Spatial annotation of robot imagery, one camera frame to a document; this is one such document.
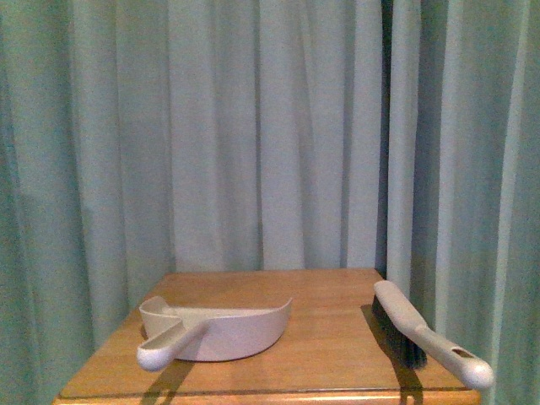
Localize light green curtain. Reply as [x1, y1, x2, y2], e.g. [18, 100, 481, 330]
[1, 1, 539, 404]

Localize beige hand brush black bristles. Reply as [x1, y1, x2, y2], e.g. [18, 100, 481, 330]
[372, 280, 494, 390]

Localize beige plastic dustpan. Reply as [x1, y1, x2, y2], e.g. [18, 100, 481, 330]
[137, 296, 292, 371]

